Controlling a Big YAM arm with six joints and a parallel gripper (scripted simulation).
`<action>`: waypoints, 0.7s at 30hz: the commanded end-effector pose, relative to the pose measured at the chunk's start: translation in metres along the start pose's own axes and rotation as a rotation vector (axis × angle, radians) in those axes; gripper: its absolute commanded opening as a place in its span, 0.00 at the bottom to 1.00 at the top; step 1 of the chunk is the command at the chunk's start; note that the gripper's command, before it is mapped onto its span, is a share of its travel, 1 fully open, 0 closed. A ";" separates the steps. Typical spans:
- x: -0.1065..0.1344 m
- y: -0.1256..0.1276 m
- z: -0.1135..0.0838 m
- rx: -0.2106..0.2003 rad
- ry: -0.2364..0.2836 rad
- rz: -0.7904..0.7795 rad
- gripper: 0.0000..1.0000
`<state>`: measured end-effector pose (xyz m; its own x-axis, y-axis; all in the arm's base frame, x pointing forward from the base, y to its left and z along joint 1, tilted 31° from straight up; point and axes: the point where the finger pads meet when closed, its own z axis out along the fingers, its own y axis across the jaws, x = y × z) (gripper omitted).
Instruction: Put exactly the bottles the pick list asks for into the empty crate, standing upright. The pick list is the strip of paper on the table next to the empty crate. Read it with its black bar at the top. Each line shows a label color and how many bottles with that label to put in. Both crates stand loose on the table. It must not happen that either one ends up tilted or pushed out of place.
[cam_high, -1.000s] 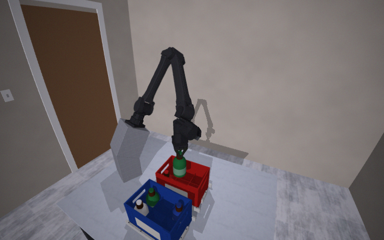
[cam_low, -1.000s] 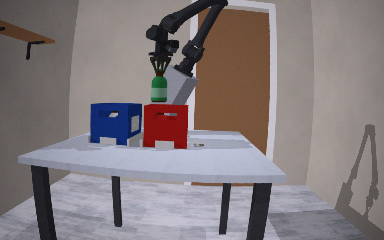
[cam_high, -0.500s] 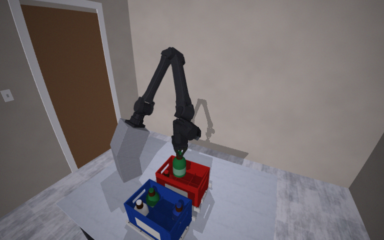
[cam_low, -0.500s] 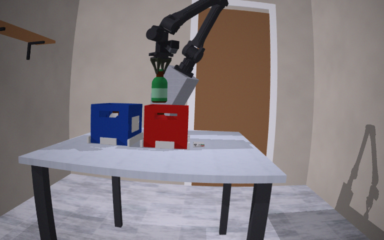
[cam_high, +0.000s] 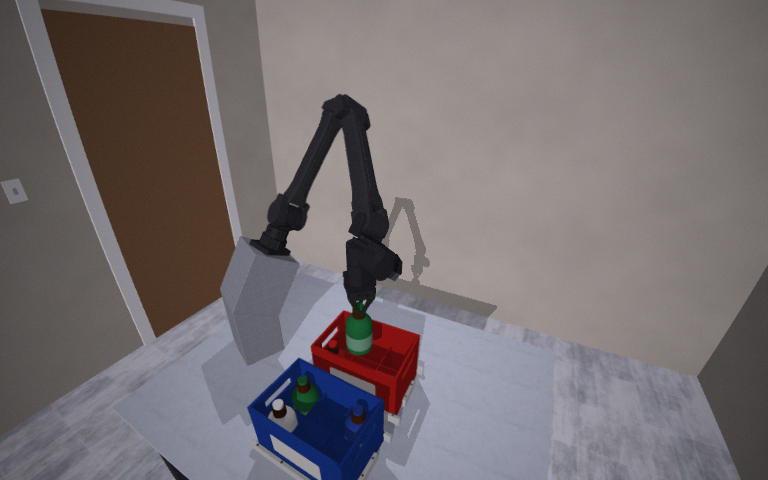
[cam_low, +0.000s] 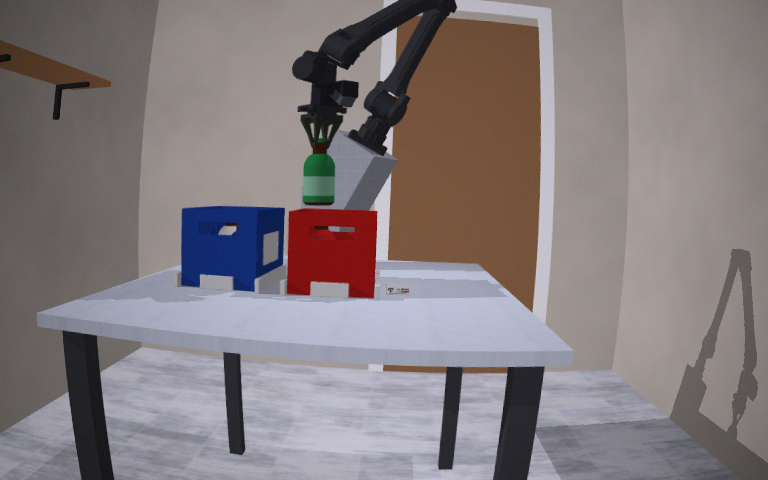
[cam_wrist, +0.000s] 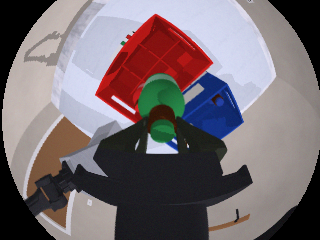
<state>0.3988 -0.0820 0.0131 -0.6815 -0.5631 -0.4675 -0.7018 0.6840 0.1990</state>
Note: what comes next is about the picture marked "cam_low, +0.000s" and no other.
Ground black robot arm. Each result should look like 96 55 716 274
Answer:
292 0 457 156

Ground white paper strip with printed marks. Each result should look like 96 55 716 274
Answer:
386 283 410 295

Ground blue plastic crate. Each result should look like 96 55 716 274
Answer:
181 206 285 292

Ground white bottle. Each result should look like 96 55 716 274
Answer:
218 222 236 235

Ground red bottle with pink label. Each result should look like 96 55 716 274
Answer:
309 226 336 240

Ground red plastic crate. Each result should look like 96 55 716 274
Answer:
287 208 377 298

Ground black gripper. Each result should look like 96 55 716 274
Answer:
297 104 347 149

